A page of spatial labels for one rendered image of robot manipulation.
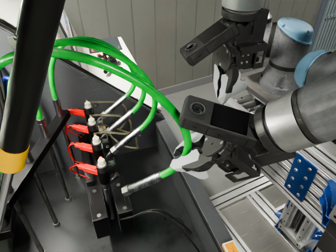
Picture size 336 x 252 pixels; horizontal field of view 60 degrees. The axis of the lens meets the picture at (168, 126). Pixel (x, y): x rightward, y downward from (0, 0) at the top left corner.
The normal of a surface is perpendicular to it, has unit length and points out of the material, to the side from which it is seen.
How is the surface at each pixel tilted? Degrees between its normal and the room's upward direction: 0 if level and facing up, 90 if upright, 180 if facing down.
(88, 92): 90
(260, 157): 103
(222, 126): 20
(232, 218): 0
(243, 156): 45
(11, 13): 90
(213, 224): 0
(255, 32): 90
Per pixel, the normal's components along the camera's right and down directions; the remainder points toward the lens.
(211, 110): 0.15, -0.53
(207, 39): -0.49, -0.58
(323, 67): -0.66, -0.50
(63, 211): 0.00, -0.77
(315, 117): -0.67, 0.24
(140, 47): 0.47, 0.56
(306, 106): -0.78, -0.13
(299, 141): -0.30, 0.74
